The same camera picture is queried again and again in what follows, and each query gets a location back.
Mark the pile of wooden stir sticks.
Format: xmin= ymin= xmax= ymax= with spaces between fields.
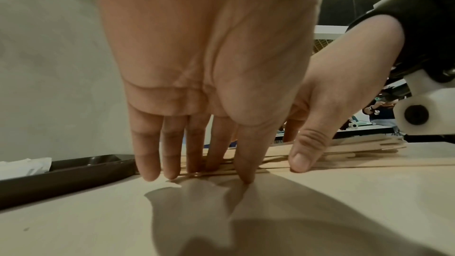
xmin=179 ymin=134 xmax=409 ymax=178

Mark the black right wrist band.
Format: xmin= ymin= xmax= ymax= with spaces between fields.
xmin=346 ymin=0 xmax=455 ymax=84

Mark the stack of white sugar packets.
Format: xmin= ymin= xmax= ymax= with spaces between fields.
xmin=0 ymin=157 xmax=53 ymax=180

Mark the person's right hand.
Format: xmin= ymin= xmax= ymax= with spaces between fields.
xmin=282 ymin=14 xmax=406 ymax=174

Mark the dark brown tray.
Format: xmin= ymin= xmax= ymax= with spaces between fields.
xmin=0 ymin=154 xmax=140 ymax=211

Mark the person's left hand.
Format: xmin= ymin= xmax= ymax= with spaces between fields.
xmin=92 ymin=0 xmax=325 ymax=185

